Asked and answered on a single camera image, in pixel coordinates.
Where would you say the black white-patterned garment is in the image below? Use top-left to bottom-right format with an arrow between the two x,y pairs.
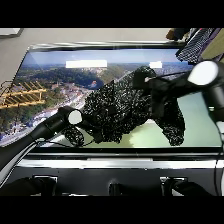
62,65 -> 187,148

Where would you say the checked shirt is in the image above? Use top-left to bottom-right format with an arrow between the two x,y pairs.
175,27 -> 218,65

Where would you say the silver frame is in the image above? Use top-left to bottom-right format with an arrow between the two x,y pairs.
15,152 -> 224,197

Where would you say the black cable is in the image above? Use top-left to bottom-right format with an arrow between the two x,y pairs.
34,139 -> 96,148
213,121 -> 224,197

